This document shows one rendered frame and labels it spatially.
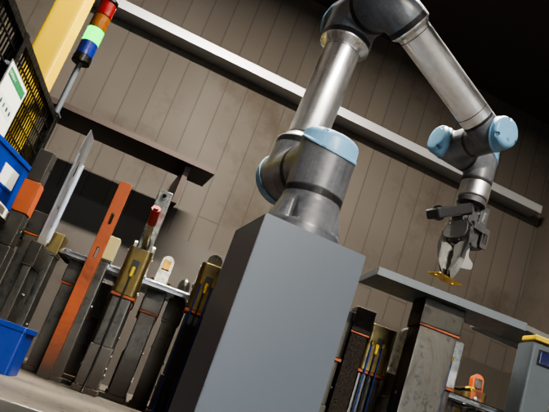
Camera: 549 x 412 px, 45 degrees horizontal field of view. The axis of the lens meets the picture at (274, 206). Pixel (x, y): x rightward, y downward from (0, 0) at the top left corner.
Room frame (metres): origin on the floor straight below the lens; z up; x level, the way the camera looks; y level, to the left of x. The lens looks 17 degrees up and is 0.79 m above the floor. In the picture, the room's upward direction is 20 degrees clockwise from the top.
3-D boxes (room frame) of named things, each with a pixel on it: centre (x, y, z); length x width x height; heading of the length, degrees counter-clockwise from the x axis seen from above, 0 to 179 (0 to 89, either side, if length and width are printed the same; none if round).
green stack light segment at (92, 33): (2.36, 0.89, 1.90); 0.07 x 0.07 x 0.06
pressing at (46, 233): (1.76, 0.55, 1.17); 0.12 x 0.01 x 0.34; 5
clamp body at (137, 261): (1.59, 0.27, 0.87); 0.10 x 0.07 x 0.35; 5
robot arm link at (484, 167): (1.51, -0.45, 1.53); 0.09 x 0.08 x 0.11; 113
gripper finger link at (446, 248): (1.53, -0.45, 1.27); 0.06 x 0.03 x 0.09; 120
